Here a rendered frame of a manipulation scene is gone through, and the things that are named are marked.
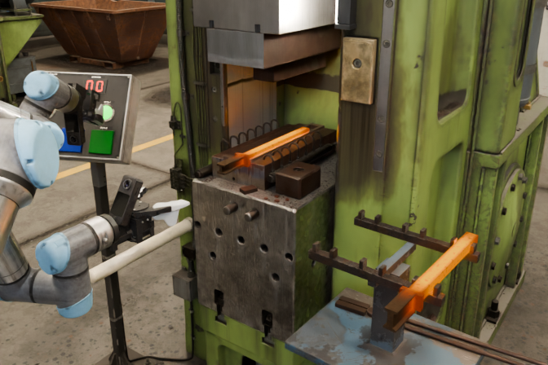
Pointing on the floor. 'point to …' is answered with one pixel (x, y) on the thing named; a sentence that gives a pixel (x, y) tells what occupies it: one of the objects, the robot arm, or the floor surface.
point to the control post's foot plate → (125, 359)
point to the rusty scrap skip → (105, 29)
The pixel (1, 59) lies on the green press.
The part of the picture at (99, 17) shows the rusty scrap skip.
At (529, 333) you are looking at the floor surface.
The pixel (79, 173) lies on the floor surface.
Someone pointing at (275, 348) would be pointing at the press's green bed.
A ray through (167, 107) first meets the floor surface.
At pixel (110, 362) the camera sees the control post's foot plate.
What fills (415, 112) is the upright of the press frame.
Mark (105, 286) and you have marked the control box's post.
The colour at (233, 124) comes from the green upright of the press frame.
